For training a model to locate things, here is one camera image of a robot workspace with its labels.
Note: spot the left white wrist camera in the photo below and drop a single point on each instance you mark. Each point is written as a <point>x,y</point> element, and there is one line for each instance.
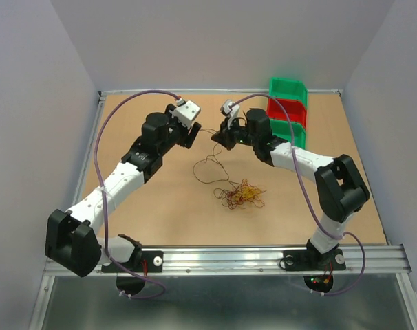
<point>186,112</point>

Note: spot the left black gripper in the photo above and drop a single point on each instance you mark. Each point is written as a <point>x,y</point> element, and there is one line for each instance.
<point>185,130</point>

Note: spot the green plastic bin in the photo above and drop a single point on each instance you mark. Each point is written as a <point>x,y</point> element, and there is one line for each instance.
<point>284,130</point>
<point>288,89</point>

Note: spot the far green plastic bin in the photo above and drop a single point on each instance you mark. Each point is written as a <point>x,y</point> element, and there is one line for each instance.
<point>288,89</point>

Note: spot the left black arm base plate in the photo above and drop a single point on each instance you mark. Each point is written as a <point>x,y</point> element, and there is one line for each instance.
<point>145,261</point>

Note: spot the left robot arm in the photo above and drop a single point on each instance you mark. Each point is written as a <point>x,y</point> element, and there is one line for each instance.
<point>71,239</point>

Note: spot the red plastic bin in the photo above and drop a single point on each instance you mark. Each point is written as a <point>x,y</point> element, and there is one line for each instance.
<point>296,111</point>

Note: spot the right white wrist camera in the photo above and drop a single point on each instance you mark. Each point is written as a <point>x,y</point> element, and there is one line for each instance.
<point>230,111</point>

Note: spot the aluminium front rail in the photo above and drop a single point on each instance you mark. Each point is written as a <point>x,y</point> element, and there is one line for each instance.
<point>269,260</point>

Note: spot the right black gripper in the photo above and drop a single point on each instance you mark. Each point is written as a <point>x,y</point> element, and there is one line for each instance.
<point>223,137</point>

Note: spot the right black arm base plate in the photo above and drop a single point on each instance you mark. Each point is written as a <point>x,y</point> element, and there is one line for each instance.
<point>303,260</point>

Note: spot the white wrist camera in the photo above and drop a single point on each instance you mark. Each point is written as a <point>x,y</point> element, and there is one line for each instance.
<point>186,112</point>
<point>230,111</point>

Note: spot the near green plastic bin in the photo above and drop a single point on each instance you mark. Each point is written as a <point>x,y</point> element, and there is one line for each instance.
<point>284,130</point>

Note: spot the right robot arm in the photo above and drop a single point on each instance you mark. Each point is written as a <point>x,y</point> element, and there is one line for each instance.
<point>341,190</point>

